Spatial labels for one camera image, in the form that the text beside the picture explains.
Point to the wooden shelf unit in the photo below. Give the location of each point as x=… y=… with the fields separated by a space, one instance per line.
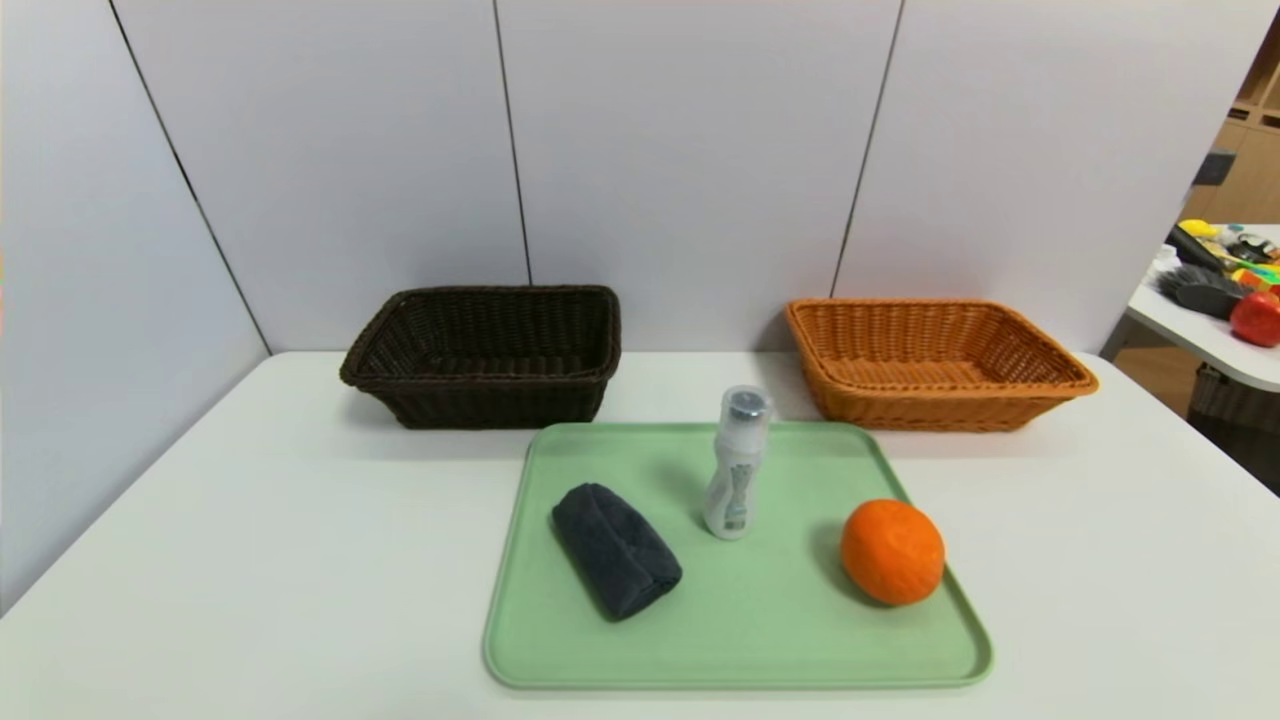
x=1255 y=170

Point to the woven grey storage bin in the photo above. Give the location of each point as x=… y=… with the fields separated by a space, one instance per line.
x=1240 y=400

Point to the dark brown wicker basket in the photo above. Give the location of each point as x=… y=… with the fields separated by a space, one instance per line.
x=500 y=400

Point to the white plastic bottle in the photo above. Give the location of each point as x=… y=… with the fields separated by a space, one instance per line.
x=735 y=480

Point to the grey box on shelf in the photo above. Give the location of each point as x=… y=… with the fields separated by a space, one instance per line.
x=1214 y=167

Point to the multicoloured toy block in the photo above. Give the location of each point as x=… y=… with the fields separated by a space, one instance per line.
x=1262 y=274

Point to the red apple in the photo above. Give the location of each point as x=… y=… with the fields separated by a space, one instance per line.
x=1258 y=320

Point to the yellow toy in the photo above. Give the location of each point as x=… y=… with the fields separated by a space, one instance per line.
x=1198 y=228

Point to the orange wicker basket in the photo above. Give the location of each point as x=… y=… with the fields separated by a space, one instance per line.
x=930 y=400

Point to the light green plastic tray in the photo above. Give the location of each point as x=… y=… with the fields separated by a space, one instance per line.
x=760 y=620

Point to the orange fruit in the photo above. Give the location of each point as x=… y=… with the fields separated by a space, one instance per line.
x=893 y=552

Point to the white side table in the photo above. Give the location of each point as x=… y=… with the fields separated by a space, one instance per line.
x=1200 y=340

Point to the dark grey towel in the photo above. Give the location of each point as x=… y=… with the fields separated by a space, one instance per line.
x=615 y=550

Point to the grey bristle brush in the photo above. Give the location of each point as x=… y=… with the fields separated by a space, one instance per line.
x=1200 y=292

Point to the small black toy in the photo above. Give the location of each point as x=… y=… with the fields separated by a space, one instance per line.
x=1252 y=247

